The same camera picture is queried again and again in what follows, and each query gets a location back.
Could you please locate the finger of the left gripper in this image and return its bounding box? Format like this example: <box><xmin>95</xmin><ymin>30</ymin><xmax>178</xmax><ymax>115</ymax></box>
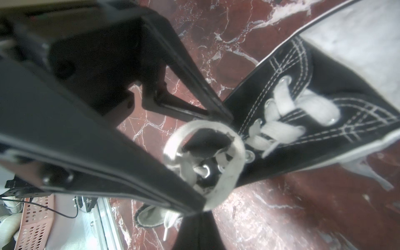
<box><xmin>139</xmin><ymin>13</ymin><xmax>233</xmax><ymax>123</ymax></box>
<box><xmin>1</xmin><ymin>58</ymin><xmax>205</xmax><ymax>215</ymax></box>

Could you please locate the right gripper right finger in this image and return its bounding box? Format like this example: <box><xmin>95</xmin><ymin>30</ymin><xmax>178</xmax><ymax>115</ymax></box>
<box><xmin>199</xmin><ymin>211</ymin><xmax>226</xmax><ymax>250</ymax></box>

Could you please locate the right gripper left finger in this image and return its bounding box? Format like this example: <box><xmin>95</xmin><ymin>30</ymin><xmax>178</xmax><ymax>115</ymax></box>
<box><xmin>172</xmin><ymin>215</ymin><xmax>200</xmax><ymax>250</ymax></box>

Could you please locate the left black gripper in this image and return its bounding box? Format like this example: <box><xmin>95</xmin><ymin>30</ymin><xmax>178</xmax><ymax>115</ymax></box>
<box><xmin>1</xmin><ymin>1</ymin><xmax>154</xmax><ymax>125</ymax></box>

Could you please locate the white shoelace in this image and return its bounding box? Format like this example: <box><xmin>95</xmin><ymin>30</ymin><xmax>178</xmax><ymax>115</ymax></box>
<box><xmin>162</xmin><ymin>74</ymin><xmax>394</xmax><ymax>241</ymax></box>

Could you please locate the black white canvas sneaker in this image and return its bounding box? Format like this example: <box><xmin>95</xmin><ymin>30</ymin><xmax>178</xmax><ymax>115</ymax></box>
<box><xmin>134</xmin><ymin>0</ymin><xmax>400</xmax><ymax>229</ymax></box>

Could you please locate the pink perforated basket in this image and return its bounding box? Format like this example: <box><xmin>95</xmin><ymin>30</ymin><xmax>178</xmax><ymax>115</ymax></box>
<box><xmin>15</xmin><ymin>195</ymin><xmax>54</xmax><ymax>250</ymax></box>

